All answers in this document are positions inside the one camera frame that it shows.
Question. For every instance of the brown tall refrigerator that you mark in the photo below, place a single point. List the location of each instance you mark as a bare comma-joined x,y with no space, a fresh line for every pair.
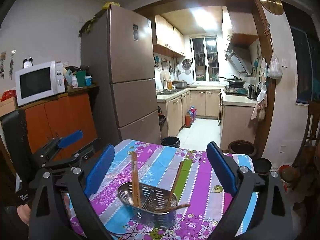
118,51

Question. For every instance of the gold round wall clock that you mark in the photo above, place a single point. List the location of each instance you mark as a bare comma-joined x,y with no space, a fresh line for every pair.
273,6

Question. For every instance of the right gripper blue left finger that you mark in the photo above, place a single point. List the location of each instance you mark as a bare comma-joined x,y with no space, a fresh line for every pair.
99,170

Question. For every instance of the white plastic bag hanging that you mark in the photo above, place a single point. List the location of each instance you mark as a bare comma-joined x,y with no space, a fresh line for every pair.
275,68

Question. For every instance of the range hood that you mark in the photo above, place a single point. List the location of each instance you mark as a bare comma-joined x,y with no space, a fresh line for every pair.
238,54

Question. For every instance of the orange wooden cabinet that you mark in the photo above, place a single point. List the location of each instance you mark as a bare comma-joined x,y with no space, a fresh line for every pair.
60,116

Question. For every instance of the black wok on stove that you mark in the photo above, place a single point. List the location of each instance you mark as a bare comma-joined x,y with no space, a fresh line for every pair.
234,82

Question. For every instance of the floral striped tablecloth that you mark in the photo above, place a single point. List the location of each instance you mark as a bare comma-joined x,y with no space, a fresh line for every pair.
157,166

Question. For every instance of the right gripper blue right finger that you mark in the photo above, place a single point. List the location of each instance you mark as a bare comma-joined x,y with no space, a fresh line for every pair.
224,167

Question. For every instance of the brown clay pot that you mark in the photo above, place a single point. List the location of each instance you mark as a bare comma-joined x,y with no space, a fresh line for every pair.
242,147

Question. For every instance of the blue perforated utensil holder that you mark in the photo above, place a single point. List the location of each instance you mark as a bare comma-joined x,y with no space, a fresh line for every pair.
153,201

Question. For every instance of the cardboard box on cabinet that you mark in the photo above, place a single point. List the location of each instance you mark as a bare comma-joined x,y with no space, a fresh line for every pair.
8,106

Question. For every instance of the black trash bin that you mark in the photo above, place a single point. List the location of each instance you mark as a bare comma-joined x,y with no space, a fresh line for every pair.
171,142

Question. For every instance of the wooden chair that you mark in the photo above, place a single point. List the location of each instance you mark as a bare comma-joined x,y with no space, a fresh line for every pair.
307,151

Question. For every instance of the person's left hand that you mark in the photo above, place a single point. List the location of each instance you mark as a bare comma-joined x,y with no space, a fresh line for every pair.
24,212

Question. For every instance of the wooden chopstick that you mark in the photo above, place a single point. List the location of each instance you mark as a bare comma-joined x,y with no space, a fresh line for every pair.
173,208
135,181
174,184

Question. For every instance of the white microwave oven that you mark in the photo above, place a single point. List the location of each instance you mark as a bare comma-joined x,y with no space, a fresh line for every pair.
38,82

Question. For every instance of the steel electric kettle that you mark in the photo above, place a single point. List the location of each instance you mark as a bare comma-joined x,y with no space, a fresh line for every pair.
251,92

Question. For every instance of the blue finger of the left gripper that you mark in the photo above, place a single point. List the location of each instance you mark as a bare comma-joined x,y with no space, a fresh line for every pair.
64,142
92,149

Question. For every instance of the kitchen window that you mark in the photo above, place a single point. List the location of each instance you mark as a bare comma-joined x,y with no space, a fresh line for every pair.
205,58

